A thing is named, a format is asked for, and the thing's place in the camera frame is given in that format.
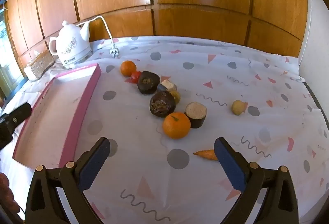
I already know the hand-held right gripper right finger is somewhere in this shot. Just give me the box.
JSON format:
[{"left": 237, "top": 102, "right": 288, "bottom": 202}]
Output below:
[{"left": 214, "top": 137, "right": 300, "bottom": 224}]

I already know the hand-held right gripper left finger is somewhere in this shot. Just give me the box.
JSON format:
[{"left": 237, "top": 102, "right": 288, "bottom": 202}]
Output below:
[{"left": 25, "top": 137, "right": 111, "bottom": 224}]

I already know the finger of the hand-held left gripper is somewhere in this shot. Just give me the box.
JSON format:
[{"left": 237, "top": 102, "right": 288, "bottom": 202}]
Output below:
[
  {"left": 0, "top": 123, "right": 14, "bottom": 150},
  {"left": 0, "top": 102, "right": 32, "bottom": 133}
]

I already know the small carrot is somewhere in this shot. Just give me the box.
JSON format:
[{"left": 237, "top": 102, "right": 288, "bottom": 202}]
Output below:
[{"left": 193, "top": 149, "right": 218, "bottom": 161}]

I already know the pink shallow tray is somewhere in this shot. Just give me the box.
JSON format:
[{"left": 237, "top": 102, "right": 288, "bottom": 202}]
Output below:
[{"left": 12, "top": 63, "right": 102, "bottom": 170}]

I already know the yellow round potato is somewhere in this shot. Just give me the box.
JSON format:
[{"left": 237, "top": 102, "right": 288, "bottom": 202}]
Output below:
[{"left": 232, "top": 100, "right": 245, "bottom": 116}]

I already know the brown cylinder with tan top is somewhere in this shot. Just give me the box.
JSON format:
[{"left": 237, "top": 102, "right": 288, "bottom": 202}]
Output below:
[{"left": 184, "top": 101, "right": 207, "bottom": 129}]

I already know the large orange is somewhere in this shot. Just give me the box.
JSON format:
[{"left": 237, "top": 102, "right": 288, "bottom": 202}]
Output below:
[{"left": 162, "top": 112, "right": 191, "bottom": 140}]

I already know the small yellow-green fruit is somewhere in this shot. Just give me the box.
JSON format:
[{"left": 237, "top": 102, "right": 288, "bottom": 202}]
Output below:
[{"left": 168, "top": 90, "right": 181, "bottom": 104}]

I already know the dark brown cut fruit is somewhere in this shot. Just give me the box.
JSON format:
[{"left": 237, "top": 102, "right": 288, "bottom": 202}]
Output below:
[
  {"left": 149, "top": 91, "right": 176, "bottom": 118},
  {"left": 137, "top": 71, "right": 160, "bottom": 95}
]

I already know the white patterned tablecloth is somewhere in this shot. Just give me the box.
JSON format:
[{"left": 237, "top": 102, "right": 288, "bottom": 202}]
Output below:
[{"left": 0, "top": 35, "right": 329, "bottom": 224}]

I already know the patterned tissue box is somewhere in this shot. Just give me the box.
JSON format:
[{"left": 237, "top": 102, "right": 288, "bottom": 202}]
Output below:
[{"left": 24, "top": 51, "right": 55, "bottom": 82}]

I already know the window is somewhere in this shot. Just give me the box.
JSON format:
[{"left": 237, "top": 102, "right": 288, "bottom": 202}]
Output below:
[{"left": 0, "top": 0, "right": 25, "bottom": 101}]

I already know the white ceramic electric kettle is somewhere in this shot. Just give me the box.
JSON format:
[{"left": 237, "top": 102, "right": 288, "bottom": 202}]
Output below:
[{"left": 49, "top": 20, "right": 93, "bottom": 69}]

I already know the white cube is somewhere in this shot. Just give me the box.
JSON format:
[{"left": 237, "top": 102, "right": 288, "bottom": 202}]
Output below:
[{"left": 161, "top": 79, "right": 178, "bottom": 91}]

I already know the small orange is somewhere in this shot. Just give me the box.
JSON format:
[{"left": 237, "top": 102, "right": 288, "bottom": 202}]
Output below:
[{"left": 120, "top": 60, "right": 137, "bottom": 77}]

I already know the white power cord with plug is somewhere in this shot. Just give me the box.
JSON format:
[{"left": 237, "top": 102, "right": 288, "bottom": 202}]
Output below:
[{"left": 76, "top": 16, "right": 121, "bottom": 59}]

